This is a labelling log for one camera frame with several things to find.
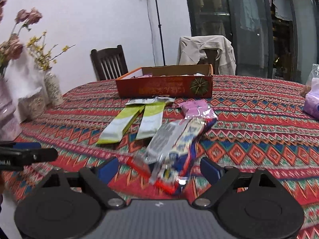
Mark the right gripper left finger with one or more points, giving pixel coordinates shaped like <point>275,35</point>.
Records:
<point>96,181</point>

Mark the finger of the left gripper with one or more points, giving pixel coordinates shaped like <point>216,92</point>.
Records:
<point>32,156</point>
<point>20,145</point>

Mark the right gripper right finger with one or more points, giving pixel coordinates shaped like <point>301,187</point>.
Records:
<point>221,179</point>

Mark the clear blue red snack pack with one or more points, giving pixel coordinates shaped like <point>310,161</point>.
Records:
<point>168,159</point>

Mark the pink ribbed vase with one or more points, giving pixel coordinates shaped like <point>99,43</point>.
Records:
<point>9,124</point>

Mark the glass jar with white lid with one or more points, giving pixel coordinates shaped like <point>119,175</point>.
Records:
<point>33,104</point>

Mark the green white snack packet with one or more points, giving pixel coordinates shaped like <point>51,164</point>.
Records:
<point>115,131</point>

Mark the speckled small vase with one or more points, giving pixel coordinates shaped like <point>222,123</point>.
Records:
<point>53,88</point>

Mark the red patterned tablecloth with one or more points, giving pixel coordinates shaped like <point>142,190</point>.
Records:
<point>260,123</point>

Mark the pink snack packet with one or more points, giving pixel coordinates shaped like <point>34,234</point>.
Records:
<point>197,109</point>

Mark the pink dried roses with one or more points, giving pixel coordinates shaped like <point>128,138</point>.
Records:
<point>12,48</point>

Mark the silver snack packet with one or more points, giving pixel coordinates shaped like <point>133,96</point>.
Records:
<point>145,101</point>

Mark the orange cardboard tray box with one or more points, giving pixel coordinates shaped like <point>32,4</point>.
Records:
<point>178,81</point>

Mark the yellow flower branch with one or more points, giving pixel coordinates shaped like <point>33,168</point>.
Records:
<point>43,58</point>

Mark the dark wooden chair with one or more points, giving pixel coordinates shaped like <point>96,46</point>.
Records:
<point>109,63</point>

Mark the purple tissue pack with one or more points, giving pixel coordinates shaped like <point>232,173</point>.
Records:
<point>311,93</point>

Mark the chair with beige jacket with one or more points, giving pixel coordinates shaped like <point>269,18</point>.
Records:
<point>209,62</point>

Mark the beige jacket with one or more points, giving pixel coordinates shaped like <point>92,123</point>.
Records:
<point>216,48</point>

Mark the black framed glass door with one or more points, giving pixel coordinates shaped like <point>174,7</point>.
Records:
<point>275,39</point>

